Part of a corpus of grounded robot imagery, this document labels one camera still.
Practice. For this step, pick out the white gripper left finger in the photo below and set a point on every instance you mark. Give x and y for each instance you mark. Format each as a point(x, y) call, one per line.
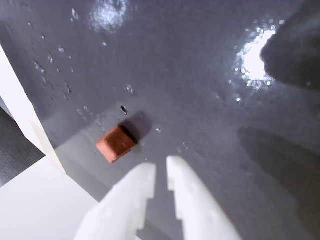
point(120, 205)

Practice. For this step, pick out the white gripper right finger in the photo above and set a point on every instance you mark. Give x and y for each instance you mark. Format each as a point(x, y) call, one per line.
point(197, 207)

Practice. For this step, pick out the orange-red cube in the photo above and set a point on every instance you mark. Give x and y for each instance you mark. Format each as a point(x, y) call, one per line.
point(116, 143)

